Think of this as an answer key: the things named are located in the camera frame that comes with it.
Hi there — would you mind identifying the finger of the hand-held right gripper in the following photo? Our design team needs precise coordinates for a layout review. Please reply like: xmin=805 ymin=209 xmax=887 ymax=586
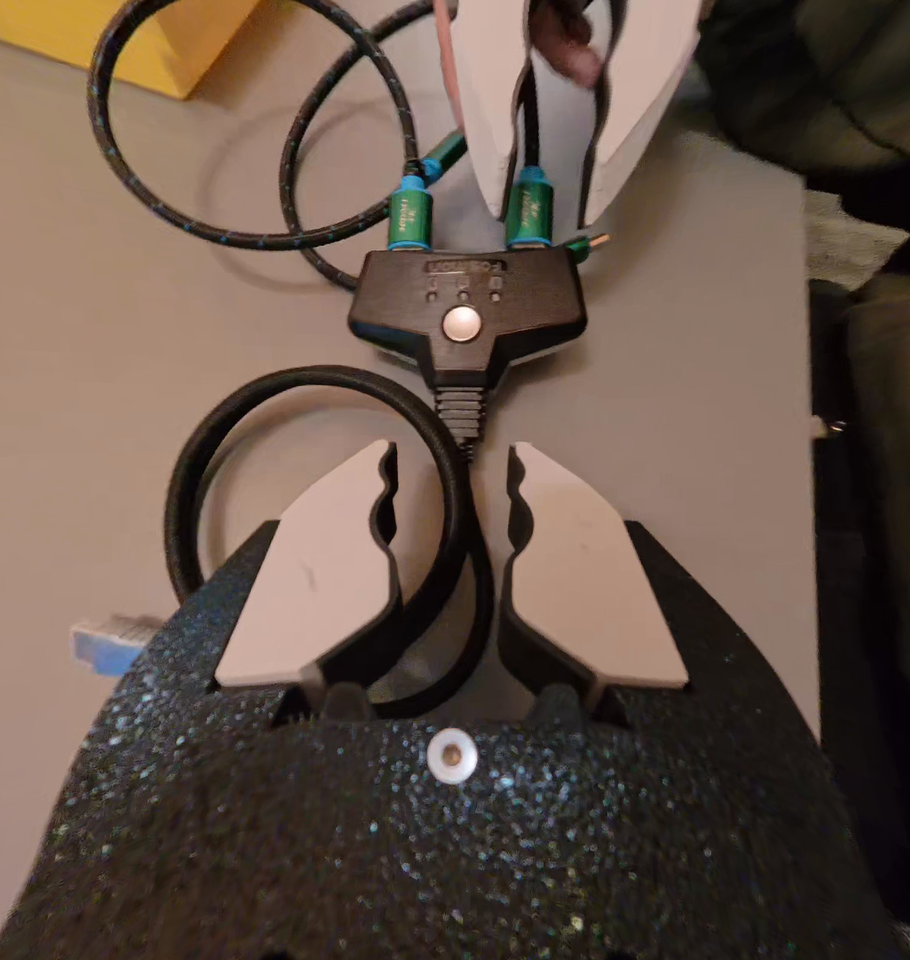
xmin=453 ymin=0 xmax=539 ymax=220
xmin=578 ymin=0 xmax=709 ymax=230

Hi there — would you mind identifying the person's right hand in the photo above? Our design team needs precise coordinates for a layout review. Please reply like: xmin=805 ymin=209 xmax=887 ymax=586
xmin=432 ymin=0 xmax=605 ymax=121

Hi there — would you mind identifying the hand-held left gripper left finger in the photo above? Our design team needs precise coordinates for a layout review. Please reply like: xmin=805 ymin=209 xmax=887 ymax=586
xmin=213 ymin=439 xmax=407 ymax=690

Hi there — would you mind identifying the braided cable with green plugs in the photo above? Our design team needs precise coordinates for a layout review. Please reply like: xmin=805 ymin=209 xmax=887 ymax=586
xmin=86 ymin=0 xmax=471 ymax=253
xmin=278 ymin=0 xmax=612 ymax=292

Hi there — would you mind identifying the grey desk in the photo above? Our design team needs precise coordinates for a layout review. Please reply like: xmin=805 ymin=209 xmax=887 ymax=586
xmin=0 ymin=0 xmax=824 ymax=909

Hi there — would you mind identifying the person's leg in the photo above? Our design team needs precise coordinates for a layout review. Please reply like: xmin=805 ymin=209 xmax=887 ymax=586
xmin=845 ymin=273 xmax=910 ymax=691

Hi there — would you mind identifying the black video switch with cable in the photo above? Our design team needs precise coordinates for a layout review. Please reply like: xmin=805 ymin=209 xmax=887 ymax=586
xmin=164 ymin=249 xmax=589 ymax=721

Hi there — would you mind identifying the yellow plastic box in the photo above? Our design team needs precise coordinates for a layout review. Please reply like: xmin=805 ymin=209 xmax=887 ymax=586
xmin=0 ymin=0 xmax=265 ymax=101

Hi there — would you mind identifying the person's right forearm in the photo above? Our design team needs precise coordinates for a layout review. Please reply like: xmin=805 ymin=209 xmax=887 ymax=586
xmin=691 ymin=0 xmax=910 ymax=198

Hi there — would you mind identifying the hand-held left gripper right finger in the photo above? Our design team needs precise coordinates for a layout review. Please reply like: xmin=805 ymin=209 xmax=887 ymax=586
xmin=498 ymin=441 xmax=690 ymax=690

